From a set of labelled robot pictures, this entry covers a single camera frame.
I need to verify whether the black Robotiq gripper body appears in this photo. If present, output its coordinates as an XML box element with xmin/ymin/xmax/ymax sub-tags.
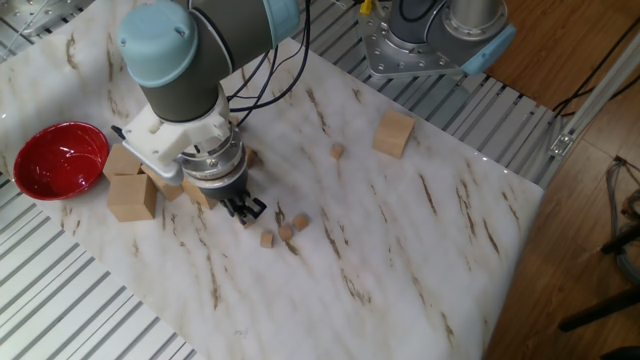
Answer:
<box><xmin>200</xmin><ymin>168</ymin><xmax>250</xmax><ymax>201</ymax></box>

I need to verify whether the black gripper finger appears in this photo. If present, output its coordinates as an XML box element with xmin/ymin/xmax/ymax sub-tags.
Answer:
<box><xmin>241</xmin><ymin>193</ymin><xmax>268</xmax><ymax>222</ymax></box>
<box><xmin>222</xmin><ymin>195</ymin><xmax>254</xmax><ymax>226</ymax></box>

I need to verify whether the large wooden cube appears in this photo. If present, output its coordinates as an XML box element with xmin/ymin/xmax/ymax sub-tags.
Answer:
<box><xmin>102</xmin><ymin>143</ymin><xmax>143</xmax><ymax>176</ymax></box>
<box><xmin>142</xmin><ymin>167</ymin><xmax>185</xmax><ymax>202</ymax></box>
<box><xmin>106</xmin><ymin>173</ymin><xmax>158</xmax><ymax>223</ymax></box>
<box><xmin>182</xmin><ymin>177</ymin><xmax>220</xmax><ymax>211</ymax></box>
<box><xmin>371</xmin><ymin>109</ymin><xmax>417</xmax><ymax>160</ymax></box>

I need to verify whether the silver wrist adapter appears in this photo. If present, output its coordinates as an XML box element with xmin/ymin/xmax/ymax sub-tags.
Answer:
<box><xmin>144</xmin><ymin>124</ymin><xmax>250</xmax><ymax>191</ymax></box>

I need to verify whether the white marble pattern sheet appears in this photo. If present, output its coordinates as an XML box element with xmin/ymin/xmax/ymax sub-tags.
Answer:
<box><xmin>0</xmin><ymin>0</ymin><xmax>545</xmax><ymax>360</ymax></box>

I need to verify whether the red glossy bowl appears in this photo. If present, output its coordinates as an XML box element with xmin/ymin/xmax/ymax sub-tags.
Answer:
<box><xmin>13</xmin><ymin>121</ymin><xmax>111</xmax><ymax>202</ymax></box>

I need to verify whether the round silver mounting plate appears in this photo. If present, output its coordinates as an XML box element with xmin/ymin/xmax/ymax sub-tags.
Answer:
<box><xmin>0</xmin><ymin>0</ymin><xmax>95</xmax><ymax>39</ymax></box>

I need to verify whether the black chair leg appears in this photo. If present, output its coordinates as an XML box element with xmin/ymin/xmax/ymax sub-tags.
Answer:
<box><xmin>599</xmin><ymin>224</ymin><xmax>640</xmax><ymax>256</ymax></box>
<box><xmin>557</xmin><ymin>284</ymin><xmax>640</xmax><ymax>334</ymax></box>

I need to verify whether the white plastic wrist bracket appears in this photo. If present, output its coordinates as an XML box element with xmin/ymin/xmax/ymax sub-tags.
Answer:
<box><xmin>112</xmin><ymin>84</ymin><xmax>234</xmax><ymax>174</ymax></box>

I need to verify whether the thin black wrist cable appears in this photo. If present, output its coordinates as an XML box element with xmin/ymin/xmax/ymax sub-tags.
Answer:
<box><xmin>234</xmin><ymin>44</ymin><xmax>280</xmax><ymax>126</ymax></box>

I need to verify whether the thick black wrist cable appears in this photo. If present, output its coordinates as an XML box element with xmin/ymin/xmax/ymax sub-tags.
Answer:
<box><xmin>227</xmin><ymin>0</ymin><xmax>312</xmax><ymax>114</ymax></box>

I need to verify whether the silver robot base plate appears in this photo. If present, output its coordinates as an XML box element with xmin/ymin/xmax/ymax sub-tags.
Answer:
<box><xmin>357</xmin><ymin>9</ymin><xmax>471</xmax><ymax>80</ymax></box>

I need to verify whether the thin black floor cable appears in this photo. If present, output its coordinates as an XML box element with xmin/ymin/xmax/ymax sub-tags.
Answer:
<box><xmin>552</xmin><ymin>14</ymin><xmax>640</xmax><ymax>119</ymax></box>

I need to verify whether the aluminium frame post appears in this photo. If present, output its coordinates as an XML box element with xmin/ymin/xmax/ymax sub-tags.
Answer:
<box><xmin>538</xmin><ymin>29</ymin><xmax>640</xmax><ymax>190</ymax></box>

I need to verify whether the grey cable coil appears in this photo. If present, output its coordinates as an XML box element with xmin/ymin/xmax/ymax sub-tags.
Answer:
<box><xmin>604</xmin><ymin>155</ymin><xmax>640</xmax><ymax>284</ymax></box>

